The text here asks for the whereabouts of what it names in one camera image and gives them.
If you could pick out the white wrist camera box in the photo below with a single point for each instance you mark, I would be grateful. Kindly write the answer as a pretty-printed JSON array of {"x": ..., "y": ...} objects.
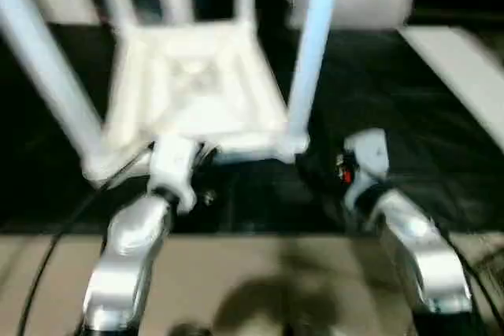
[
  {"x": 366, "y": 159},
  {"x": 173, "y": 171}
]

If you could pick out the white plastic table top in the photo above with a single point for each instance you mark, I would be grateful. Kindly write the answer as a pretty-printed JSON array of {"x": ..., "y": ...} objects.
[{"x": 197, "y": 84}]

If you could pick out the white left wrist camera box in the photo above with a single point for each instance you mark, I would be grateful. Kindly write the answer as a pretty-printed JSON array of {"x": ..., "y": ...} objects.
[{"x": 173, "y": 171}]

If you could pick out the black work mat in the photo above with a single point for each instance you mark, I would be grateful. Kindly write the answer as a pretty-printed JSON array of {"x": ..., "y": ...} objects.
[{"x": 378, "y": 116}]

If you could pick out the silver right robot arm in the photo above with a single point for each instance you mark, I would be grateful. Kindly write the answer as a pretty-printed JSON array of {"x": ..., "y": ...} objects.
[{"x": 417, "y": 249}]

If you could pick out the white board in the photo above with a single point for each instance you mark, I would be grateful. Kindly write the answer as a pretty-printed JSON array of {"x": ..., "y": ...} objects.
[{"x": 465, "y": 76}]

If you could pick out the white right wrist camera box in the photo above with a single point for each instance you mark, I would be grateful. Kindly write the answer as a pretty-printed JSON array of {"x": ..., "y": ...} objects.
[{"x": 366, "y": 159}]

